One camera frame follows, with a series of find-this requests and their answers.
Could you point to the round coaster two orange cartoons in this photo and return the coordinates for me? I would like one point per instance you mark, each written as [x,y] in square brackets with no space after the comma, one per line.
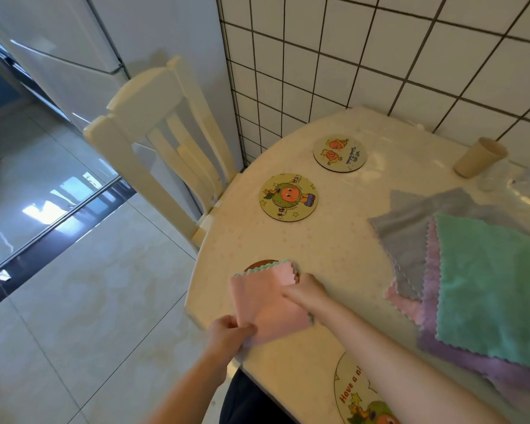
[340,153]

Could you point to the green cloth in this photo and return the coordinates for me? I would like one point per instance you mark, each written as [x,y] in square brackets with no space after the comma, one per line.
[490,291]

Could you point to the cream patterned tablecloth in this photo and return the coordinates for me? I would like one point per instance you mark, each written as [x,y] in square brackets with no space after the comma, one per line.
[335,242]

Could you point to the pink cloth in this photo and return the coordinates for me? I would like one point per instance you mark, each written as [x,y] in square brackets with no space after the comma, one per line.
[404,304]
[265,300]

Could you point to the grey cloth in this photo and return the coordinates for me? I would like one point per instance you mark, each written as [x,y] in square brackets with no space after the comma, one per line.
[410,233]

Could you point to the person's left thumb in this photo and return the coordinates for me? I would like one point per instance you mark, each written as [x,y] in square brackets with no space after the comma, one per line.
[245,331]

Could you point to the round coaster green fruit cartoon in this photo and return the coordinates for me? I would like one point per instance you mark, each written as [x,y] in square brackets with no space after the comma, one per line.
[288,197]

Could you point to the round brown coaster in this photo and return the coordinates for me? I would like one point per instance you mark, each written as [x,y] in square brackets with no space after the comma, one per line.
[258,264]

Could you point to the purple cloth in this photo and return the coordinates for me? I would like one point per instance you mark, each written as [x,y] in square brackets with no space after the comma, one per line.
[468,362]

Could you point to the person's right forearm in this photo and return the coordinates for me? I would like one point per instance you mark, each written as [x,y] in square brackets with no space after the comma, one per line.
[402,368]

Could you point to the person's dark trousers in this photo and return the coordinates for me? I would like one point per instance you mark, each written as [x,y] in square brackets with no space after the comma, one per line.
[251,401]

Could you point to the white refrigerator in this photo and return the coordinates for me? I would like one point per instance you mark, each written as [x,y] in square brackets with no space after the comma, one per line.
[66,44]

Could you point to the person's left hand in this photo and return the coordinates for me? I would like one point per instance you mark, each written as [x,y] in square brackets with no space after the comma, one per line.
[223,335]

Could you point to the person's right fingers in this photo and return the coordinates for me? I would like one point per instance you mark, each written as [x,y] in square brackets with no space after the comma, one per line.
[293,290]

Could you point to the person's left forearm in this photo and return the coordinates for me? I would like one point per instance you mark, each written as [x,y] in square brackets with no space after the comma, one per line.
[187,390]

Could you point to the round coaster with red lettering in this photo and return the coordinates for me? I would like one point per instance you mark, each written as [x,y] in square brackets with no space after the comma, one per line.
[357,392]

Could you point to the cream wooden chair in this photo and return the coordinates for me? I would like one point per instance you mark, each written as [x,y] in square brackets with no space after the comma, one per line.
[168,150]

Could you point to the beige cup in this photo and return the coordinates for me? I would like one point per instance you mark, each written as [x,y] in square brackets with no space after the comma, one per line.
[479,158]

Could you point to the person's right hand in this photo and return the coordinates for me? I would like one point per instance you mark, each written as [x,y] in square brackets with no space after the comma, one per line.
[309,293]

